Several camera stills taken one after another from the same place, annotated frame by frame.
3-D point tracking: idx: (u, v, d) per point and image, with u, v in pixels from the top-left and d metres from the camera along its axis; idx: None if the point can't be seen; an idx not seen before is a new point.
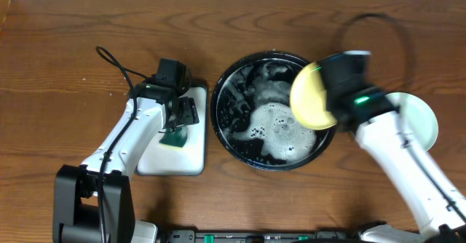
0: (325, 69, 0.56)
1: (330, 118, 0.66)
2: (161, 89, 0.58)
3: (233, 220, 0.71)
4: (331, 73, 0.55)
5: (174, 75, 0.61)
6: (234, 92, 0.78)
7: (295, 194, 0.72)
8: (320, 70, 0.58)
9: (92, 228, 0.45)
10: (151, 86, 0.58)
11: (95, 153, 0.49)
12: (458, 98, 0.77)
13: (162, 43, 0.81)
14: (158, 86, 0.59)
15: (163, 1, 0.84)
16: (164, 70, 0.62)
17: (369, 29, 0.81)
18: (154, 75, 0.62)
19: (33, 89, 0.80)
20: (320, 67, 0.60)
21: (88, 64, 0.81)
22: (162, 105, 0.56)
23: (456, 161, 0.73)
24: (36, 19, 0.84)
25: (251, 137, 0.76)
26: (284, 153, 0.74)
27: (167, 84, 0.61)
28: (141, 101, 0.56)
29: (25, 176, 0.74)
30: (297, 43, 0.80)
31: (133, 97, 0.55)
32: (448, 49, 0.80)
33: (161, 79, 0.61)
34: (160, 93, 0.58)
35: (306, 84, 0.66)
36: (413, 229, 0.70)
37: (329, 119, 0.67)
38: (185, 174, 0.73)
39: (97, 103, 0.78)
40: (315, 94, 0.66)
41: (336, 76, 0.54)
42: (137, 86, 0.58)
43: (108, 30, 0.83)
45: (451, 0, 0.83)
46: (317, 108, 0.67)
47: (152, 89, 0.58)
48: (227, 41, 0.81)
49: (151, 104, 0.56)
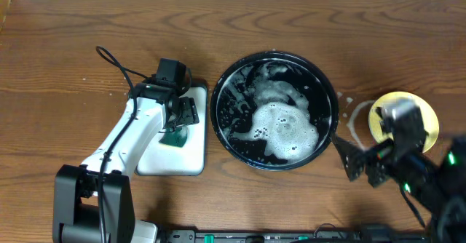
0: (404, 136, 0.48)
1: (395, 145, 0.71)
2: (161, 89, 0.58)
3: (233, 220, 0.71)
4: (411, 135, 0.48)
5: (174, 76, 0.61)
6: (234, 92, 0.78)
7: (295, 194, 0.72)
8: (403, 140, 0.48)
9: (92, 228, 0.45)
10: (151, 86, 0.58)
11: (96, 153, 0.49)
12: (458, 98, 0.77)
13: (162, 43, 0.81)
14: (158, 86, 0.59)
15: (163, 1, 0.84)
16: (164, 71, 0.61)
17: (370, 29, 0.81)
18: (154, 76, 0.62)
19: (33, 89, 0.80)
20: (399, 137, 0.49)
21: (88, 64, 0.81)
22: (162, 105, 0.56)
23: None
24: (37, 19, 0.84)
25: (253, 138, 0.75)
26: (285, 153, 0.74)
27: (168, 84, 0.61)
28: (140, 102, 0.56)
29: (25, 176, 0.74)
30: (297, 43, 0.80)
31: (132, 97, 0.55)
32: (448, 49, 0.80)
33: (161, 79, 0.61)
34: (160, 93, 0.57)
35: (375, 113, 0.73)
36: (413, 229, 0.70)
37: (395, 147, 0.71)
38: (185, 174, 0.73)
39: (97, 103, 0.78)
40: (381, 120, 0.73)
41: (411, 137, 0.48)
42: (137, 86, 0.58)
43: (108, 30, 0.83)
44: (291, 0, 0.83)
45: (451, 0, 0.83)
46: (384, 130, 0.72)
47: (152, 89, 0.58)
48: (227, 41, 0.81)
49: (149, 104, 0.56)
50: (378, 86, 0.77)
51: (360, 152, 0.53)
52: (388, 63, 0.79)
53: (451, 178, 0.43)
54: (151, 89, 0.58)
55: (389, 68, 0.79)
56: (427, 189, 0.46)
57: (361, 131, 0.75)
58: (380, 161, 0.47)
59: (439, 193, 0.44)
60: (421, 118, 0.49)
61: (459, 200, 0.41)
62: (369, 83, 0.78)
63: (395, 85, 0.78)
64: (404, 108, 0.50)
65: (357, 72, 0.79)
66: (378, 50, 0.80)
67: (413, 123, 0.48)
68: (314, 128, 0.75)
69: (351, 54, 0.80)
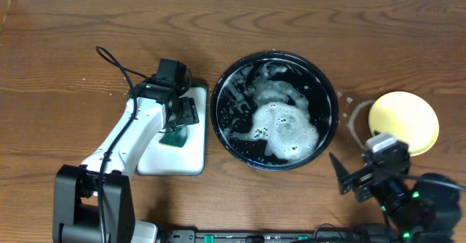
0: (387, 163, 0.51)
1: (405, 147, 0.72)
2: (161, 89, 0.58)
3: (233, 220, 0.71)
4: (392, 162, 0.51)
5: (174, 76, 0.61)
6: (234, 92, 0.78)
7: (295, 194, 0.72)
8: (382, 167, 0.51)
9: (92, 228, 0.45)
10: (151, 86, 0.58)
11: (96, 153, 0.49)
12: (458, 98, 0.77)
13: (162, 43, 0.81)
14: (158, 86, 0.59)
15: (163, 1, 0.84)
16: (164, 71, 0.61)
17: (369, 29, 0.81)
18: (155, 75, 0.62)
19: (33, 89, 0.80)
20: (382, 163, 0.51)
21: (88, 64, 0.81)
22: (162, 105, 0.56)
23: (457, 161, 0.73)
24: (37, 19, 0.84)
25: (254, 138, 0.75)
26: (286, 153, 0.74)
27: (168, 84, 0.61)
28: (141, 101, 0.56)
29: (25, 176, 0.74)
30: (297, 43, 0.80)
31: (132, 97, 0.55)
32: (448, 49, 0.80)
33: (161, 79, 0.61)
34: (160, 93, 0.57)
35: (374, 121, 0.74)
36: None
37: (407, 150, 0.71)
38: (185, 174, 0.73)
39: (97, 103, 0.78)
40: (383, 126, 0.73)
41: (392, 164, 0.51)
42: (137, 86, 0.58)
43: (108, 29, 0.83)
44: (291, 0, 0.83)
45: (451, 0, 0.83)
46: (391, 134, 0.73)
47: (152, 89, 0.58)
48: (227, 41, 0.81)
49: (150, 104, 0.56)
50: (378, 86, 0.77)
51: (356, 174, 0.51)
52: (388, 63, 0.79)
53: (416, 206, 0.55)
54: (151, 88, 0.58)
55: (388, 68, 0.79)
56: (402, 211, 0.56)
57: (361, 131, 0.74)
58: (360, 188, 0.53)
59: (406, 213, 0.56)
60: (400, 150, 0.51)
61: (421, 228, 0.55)
62: (369, 83, 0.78)
63: (395, 86, 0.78)
64: (386, 144, 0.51)
65: (357, 72, 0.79)
66: (378, 50, 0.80)
67: (392, 157, 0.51)
68: (314, 128, 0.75)
69: (351, 54, 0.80)
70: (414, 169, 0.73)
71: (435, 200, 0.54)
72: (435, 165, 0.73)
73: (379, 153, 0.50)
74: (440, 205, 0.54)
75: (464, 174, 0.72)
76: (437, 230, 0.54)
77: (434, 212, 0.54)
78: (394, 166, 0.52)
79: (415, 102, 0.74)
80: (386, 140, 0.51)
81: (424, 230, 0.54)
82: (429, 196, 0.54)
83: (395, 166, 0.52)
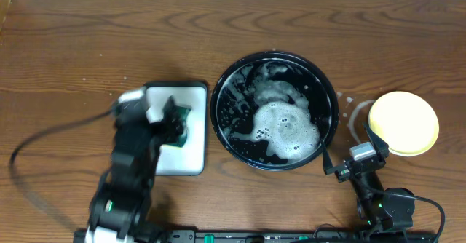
0: (363, 169, 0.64)
1: (408, 148, 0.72)
2: (122, 208, 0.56)
3: (233, 220, 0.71)
4: (368, 169, 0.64)
5: (136, 175, 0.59)
6: (234, 92, 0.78)
7: (295, 194, 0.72)
8: (360, 171, 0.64)
9: None
10: (111, 207, 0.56)
11: None
12: (458, 98, 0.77)
13: (163, 43, 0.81)
14: (119, 201, 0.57)
15: (163, 1, 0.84)
16: (127, 171, 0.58)
17: (370, 29, 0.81)
18: (113, 174, 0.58)
19: (33, 89, 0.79)
20: (359, 169, 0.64)
21: (88, 64, 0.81)
22: (124, 229, 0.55)
23: (457, 161, 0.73)
24: (37, 19, 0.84)
25: (255, 139, 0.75)
26: (288, 152, 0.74)
27: (132, 189, 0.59)
28: (97, 237, 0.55)
29: (25, 176, 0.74)
30: (297, 42, 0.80)
31: (92, 230, 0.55)
32: (448, 49, 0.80)
33: (119, 182, 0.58)
34: (121, 213, 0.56)
35: (375, 124, 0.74)
36: (415, 230, 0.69)
37: (411, 150, 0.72)
38: (185, 174, 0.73)
39: (97, 103, 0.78)
40: (384, 129, 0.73)
41: (368, 169, 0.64)
42: (95, 209, 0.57)
43: (108, 29, 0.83)
44: None
45: (451, 0, 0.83)
46: (394, 136, 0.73)
47: (112, 210, 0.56)
48: (228, 41, 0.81)
49: (104, 238, 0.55)
50: (378, 86, 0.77)
51: (338, 167, 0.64)
52: (389, 63, 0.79)
53: (378, 210, 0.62)
54: (114, 204, 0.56)
55: (389, 68, 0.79)
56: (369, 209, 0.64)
57: (361, 131, 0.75)
58: (339, 177, 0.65)
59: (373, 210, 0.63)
60: (376, 161, 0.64)
61: (381, 227, 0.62)
62: (369, 83, 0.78)
63: (395, 85, 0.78)
64: (366, 154, 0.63)
65: (357, 72, 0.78)
66: (378, 49, 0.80)
67: (368, 165, 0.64)
68: (315, 127, 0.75)
69: (351, 54, 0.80)
70: (413, 169, 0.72)
71: (394, 214, 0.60)
72: (434, 165, 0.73)
73: (359, 162, 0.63)
74: (398, 218, 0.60)
75: (464, 174, 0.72)
76: (393, 230, 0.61)
77: (390, 221, 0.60)
78: (370, 170, 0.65)
79: (415, 102, 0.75)
80: (368, 151, 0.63)
81: (383, 229, 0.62)
82: (391, 209, 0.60)
83: (369, 171, 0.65)
